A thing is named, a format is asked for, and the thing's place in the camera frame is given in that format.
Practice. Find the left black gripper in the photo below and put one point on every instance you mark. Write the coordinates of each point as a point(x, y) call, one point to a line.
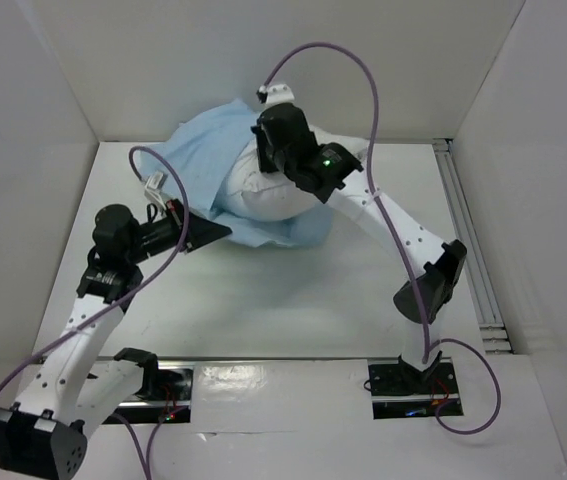
point(202, 229)

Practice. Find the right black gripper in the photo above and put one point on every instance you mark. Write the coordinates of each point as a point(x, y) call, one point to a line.
point(269, 146)

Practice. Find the white pillow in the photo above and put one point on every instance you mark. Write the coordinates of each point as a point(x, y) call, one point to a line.
point(246, 192)

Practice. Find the light blue pillowcase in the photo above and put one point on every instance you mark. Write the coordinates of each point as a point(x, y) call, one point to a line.
point(192, 152)

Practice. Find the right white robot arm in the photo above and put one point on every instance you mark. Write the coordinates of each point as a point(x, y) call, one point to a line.
point(336, 178)

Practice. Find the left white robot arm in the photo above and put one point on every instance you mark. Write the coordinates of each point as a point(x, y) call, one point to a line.
point(44, 433)

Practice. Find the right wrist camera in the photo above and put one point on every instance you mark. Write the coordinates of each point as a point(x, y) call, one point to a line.
point(270, 95)

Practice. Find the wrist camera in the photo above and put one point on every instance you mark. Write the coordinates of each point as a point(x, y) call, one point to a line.
point(270, 95)
point(153, 188)

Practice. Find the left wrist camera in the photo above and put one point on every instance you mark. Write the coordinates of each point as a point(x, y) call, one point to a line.
point(153, 188)

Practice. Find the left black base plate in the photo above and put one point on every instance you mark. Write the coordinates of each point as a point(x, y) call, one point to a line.
point(167, 398)

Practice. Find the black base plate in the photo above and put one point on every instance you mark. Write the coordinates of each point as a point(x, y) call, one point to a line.
point(167, 398)
point(394, 396)

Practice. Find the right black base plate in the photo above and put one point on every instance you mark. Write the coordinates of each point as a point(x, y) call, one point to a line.
point(394, 396)

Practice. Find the aluminium rail frame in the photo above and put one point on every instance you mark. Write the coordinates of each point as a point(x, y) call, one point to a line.
point(493, 330)

